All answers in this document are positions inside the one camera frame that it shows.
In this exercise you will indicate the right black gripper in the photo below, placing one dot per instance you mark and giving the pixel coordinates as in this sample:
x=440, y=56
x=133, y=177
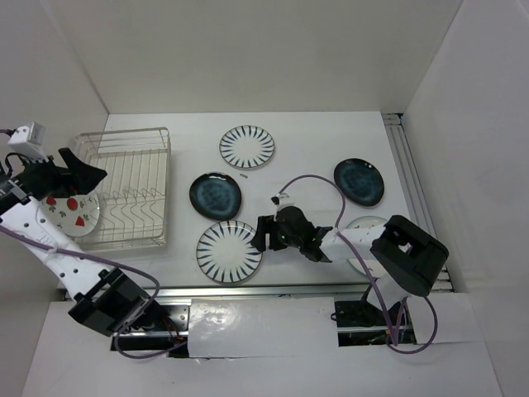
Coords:
x=267, y=224

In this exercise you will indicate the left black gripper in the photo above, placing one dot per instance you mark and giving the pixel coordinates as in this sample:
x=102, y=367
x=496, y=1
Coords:
x=80, y=179

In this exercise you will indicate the strawberry pattern plate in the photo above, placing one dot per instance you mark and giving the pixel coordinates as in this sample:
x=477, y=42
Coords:
x=76, y=216
x=363, y=225

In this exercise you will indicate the blue striped plate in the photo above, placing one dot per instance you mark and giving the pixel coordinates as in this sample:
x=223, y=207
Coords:
x=247, y=147
x=224, y=253

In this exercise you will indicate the dark blue glazed plate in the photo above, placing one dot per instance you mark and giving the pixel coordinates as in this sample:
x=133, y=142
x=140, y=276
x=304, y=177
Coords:
x=216, y=196
x=359, y=181

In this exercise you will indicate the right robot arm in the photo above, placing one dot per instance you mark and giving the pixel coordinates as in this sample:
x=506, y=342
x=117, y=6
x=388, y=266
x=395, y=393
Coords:
x=399, y=258

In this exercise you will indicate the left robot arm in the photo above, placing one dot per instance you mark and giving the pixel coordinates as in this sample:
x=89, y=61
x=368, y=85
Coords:
x=106, y=299

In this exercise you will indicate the white glossy cover sheet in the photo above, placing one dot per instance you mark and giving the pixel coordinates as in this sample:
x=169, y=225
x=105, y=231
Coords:
x=248, y=328

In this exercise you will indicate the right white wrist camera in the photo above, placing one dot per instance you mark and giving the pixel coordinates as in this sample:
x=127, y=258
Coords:
x=281, y=200

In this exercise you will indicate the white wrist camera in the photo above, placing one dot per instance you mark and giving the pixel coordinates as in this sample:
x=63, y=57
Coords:
x=281, y=200
x=27, y=140

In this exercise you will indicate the white wire dish rack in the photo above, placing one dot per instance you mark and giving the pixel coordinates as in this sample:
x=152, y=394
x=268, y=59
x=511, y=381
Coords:
x=133, y=197

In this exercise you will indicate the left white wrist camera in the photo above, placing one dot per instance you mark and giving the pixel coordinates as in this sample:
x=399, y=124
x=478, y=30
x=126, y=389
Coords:
x=27, y=140

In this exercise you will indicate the aluminium rail frame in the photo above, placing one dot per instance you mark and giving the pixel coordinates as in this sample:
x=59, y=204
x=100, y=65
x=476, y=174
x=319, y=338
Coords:
x=307, y=150

